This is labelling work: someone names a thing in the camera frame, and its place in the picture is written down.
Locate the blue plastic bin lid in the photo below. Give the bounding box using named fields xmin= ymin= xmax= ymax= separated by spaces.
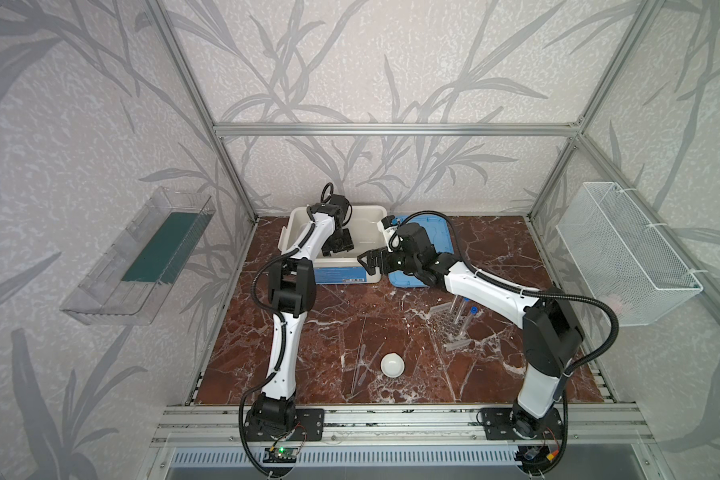
xmin=384 ymin=211 xmax=460 ymax=288

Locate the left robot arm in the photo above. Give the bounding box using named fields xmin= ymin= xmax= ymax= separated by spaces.
xmin=238 ymin=182 xmax=351 ymax=479

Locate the test tube blue cap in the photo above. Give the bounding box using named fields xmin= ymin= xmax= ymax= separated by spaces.
xmin=454 ymin=297 xmax=470 ymax=327
xmin=450 ymin=295 xmax=464 ymax=322
xmin=460 ymin=306 xmax=479 ymax=336

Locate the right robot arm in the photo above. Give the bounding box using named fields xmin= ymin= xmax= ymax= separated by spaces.
xmin=357 ymin=215 xmax=620 ymax=440

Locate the pink item in basket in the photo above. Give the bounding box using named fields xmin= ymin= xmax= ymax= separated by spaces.
xmin=600 ymin=294 xmax=632 ymax=318

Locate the aluminium front rail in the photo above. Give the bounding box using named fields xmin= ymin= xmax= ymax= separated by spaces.
xmin=149 ymin=403 xmax=655 ymax=448

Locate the white wire mesh basket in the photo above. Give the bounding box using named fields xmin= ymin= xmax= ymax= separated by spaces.
xmin=556 ymin=182 xmax=703 ymax=327

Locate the green circuit board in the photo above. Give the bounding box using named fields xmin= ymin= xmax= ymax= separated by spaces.
xmin=263 ymin=446 xmax=301 ymax=464

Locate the clear acrylic test tube rack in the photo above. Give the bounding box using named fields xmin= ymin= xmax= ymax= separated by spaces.
xmin=428 ymin=300 xmax=478 ymax=352

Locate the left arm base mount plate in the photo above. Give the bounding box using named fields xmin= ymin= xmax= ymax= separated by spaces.
xmin=243 ymin=408 xmax=325 ymax=442

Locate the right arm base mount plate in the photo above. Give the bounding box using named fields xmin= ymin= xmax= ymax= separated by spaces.
xmin=476 ymin=407 xmax=565 ymax=442

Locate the clear acrylic wall shelf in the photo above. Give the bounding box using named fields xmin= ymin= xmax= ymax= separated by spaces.
xmin=60 ymin=187 xmax=216 ymax=326

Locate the white plastic storage bin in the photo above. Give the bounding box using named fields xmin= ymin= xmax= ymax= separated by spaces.
xmin=278 ymin=205 xmax=388 ymax=284

